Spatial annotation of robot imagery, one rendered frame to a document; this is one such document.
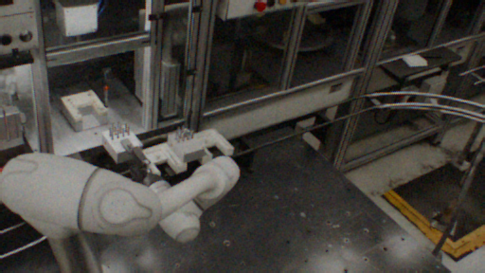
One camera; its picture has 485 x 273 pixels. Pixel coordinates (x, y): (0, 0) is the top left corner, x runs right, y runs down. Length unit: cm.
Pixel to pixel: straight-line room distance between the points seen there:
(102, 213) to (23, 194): 18
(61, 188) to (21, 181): 8
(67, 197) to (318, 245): 127
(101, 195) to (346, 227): 139
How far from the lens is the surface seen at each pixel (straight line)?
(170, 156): 209
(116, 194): 104
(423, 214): 351
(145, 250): 203
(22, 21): 172
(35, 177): 112
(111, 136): 190
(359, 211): 235
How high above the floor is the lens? 225
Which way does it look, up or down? 38 degrees down
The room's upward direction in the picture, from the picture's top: 9 degrees clockwise
